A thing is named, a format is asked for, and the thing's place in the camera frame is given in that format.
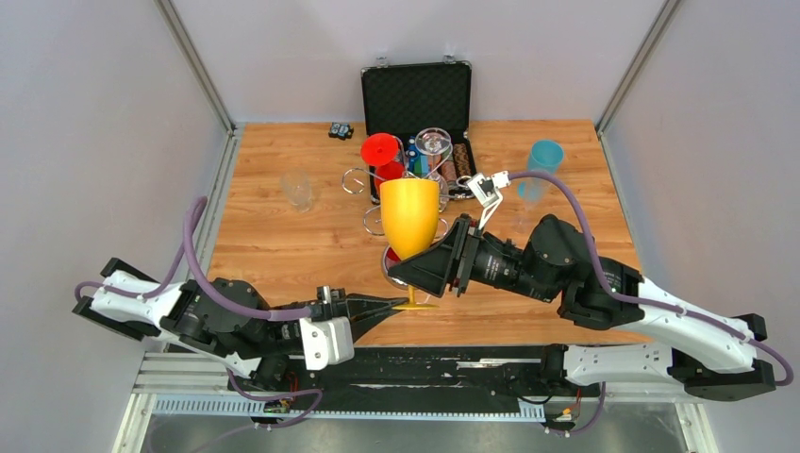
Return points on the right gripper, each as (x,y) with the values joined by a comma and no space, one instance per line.
(431,269)

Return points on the green blue block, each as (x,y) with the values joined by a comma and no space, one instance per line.
(422,166)

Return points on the red plastic wine glass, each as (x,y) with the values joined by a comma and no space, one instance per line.
(382,151)

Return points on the blue toy car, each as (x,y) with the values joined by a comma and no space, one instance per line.
(412,154)

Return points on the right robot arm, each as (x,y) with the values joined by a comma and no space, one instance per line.
(710,356)

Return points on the black poker chip case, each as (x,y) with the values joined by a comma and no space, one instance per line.
(402,100)

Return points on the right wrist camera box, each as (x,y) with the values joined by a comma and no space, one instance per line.
(487,191)

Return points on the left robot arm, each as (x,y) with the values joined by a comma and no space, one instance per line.
(134,305)

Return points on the clear champagne flute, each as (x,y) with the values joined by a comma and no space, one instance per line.
(530,191)

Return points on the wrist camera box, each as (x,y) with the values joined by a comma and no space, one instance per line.
(328,342)
(487,191)

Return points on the clear glass at rack back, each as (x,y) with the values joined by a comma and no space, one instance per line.
(437,144)

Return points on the clear wide ribbed glass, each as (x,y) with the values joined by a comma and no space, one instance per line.
(297,189)

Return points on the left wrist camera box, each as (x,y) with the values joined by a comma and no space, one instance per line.
(328,342)

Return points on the small black blue toy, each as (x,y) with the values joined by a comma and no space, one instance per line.
(341,131)

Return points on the blue plastic wine glass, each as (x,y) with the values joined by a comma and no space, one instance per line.
(545,156)

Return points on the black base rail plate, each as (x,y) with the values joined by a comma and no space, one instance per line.
(454,379)

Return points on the chrome wine glass rack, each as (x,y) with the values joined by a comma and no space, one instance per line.
(445,195)

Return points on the yellow plastic wine glass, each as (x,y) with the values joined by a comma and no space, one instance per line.
(409,209)

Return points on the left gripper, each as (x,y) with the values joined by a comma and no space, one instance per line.
(363,312)

